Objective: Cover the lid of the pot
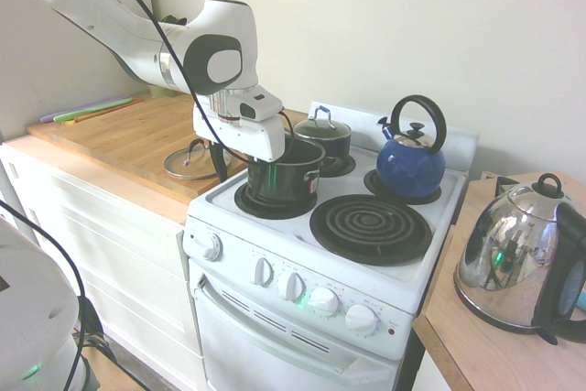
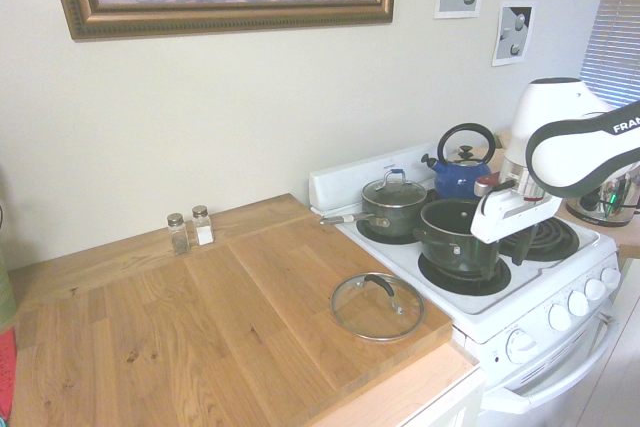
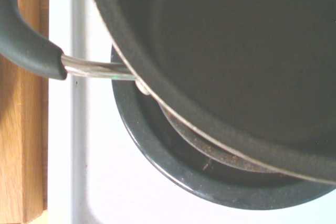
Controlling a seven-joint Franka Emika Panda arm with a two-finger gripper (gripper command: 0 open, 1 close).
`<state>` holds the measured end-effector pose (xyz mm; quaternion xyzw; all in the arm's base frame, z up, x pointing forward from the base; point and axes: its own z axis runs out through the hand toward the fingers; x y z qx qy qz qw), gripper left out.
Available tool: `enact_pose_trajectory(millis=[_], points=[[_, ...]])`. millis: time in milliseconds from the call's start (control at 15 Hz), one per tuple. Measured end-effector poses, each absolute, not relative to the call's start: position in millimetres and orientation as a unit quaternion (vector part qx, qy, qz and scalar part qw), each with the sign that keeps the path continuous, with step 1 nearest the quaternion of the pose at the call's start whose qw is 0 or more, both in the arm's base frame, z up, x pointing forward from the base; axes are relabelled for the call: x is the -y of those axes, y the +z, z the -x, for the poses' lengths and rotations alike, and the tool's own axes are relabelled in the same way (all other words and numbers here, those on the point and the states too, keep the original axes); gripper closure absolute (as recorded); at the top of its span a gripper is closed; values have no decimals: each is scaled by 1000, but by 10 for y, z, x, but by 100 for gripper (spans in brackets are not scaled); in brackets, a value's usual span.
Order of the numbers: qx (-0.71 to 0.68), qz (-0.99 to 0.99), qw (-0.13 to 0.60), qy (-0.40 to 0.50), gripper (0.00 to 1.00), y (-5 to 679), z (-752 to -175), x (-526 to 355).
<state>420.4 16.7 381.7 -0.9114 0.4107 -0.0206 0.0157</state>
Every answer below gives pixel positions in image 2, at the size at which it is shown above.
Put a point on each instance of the white window blinds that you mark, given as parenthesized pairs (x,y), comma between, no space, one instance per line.
(615,22)

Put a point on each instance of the wooden butcher block board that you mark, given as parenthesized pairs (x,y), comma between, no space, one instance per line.
(200,322)

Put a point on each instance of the white electric stove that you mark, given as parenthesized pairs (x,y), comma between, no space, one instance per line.
(500,317)

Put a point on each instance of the glass pepper shaker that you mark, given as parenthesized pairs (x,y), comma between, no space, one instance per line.
(178,247)

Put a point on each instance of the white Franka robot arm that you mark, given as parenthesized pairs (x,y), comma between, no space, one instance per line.
(550,107)

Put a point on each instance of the stainless steel electric kettle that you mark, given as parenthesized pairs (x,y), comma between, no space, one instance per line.
(600,207)

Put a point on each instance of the glass salt shaker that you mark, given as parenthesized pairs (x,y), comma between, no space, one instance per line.
(203,239)

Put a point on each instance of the white stove knob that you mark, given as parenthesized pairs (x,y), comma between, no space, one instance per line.
(522,346)
(595,289)
(560,317)
(578,303)
(611,278)

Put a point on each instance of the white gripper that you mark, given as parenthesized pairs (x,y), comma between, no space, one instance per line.
(505,227)

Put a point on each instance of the black coil stove burner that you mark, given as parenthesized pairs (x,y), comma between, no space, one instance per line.
(550,244)
(465,286)

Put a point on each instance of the blue whistling kettle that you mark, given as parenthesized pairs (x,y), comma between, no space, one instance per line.
(460,182)

